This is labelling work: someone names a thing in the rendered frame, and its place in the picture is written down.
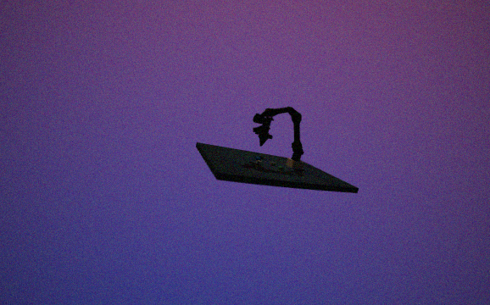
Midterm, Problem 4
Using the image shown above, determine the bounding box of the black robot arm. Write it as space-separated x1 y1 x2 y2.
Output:
253 107 303 162

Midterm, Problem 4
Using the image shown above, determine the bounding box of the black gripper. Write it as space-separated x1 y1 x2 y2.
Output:
255 125 273 147

